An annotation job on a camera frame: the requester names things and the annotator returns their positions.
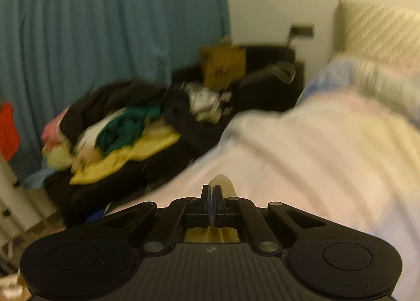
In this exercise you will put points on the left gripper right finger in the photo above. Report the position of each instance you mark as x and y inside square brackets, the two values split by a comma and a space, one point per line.
[243, 216]

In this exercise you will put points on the brown paper bag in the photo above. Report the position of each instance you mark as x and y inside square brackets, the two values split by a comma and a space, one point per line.
[222, 64]

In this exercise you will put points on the quilted beige headboard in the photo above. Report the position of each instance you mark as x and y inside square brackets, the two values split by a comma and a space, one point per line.
[379, 32]

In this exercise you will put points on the pastel tie-dye duvet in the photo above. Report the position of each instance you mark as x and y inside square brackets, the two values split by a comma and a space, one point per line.
[338, 155]

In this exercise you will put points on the pile of mixed clothes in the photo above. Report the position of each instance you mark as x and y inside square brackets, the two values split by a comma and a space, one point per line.
[123, 137]

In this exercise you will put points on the blue curtain right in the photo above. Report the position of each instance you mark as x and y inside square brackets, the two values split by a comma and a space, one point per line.
[54, 51]

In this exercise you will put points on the garment steamer stand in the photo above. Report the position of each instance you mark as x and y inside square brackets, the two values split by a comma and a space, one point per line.
[26, 216]

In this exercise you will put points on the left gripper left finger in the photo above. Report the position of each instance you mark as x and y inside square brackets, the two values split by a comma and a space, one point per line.
[171, 225]

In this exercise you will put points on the black armchair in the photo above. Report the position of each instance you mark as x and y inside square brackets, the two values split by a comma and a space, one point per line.
[273, 81]

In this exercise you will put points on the black wall socket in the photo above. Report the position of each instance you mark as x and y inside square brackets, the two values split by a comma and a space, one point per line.
[300, 30]

